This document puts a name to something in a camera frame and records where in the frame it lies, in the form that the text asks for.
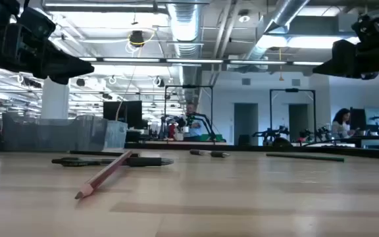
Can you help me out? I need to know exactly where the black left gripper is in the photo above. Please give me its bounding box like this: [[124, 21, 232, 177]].
[[0, 22, 95, 86]]

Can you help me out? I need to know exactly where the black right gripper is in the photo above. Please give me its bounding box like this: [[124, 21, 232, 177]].
[[313, 36, 379, 81]]

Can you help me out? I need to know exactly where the thick black pen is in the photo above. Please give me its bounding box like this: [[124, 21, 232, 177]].
[[51, 156, 174, 167]]

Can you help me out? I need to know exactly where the green pencil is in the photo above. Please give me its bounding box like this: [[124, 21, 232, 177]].
[[265, 152, 345, 163]]

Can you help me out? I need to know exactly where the red pencil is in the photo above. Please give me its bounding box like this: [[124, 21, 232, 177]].
[[74, 150, 134, 200]]

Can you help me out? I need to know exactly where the silver and black pen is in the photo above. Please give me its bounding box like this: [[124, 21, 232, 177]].
[[189, 149, 230, 159]]

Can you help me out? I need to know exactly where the white column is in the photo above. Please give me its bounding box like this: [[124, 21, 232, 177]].
[[40, 77, 70, 120]]

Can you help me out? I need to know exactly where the black monitor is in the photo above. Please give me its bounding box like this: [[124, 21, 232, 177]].
[[349, 107, 367, 132], [103, 100, 143, 130]]

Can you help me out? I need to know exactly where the person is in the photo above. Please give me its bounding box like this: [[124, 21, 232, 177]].
[[183, 102, 204, 142], [332, 108, 357, 139]]

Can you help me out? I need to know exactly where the grey plastic bin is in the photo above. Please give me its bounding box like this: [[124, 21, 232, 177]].
[[1, 113, 109, 152]]

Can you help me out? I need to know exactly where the grey door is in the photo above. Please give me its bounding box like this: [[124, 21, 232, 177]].
[[288, 103, 309, 142], [234, 103, 259, 146]]

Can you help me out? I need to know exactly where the clear plastic bin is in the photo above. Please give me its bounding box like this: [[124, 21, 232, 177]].
[[105, 120, 128, 149]]

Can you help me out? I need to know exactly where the round white ceiling fixture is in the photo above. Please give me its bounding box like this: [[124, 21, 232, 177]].
[[238, 9, 251, 24]]

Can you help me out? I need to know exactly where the background workbench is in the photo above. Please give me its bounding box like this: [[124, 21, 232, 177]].
[[143, 140, 228, 146]]

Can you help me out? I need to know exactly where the long ceiling light strip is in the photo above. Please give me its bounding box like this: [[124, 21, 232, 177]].
[[78, 57, 324, 66]]

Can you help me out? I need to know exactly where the green box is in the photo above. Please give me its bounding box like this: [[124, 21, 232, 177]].
[[199, 133, 227, 143]]

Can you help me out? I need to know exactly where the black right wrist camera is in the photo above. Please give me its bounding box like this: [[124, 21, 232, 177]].
[[351, 13, 379, 45]]

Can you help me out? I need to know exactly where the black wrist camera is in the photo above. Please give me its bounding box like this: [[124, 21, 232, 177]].
[[351, 13, 379, 45], [18, 6, 57, 40]]

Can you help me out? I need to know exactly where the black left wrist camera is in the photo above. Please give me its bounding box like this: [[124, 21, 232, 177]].
[[18, 6, 57, 40]]

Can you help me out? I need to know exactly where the black metal frame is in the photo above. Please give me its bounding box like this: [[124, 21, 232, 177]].
[[268, 88, 317, 142], [163, 84, 215, 142]]

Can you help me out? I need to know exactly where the orange hanging pull cord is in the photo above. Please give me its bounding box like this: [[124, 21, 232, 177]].
[[277, 47, 285, 82]]

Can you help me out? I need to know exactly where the black ceiling device yellow cable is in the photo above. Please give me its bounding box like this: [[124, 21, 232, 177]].
[[128, 30, 146, 48]]

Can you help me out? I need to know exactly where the silver slanted ceiling duct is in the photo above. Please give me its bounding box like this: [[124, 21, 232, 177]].
[[241, 0, 311, 65]]

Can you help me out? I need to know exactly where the silver spiral ceiling duct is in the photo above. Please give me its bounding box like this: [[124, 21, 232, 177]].
[[166, 0, 204, 103]]

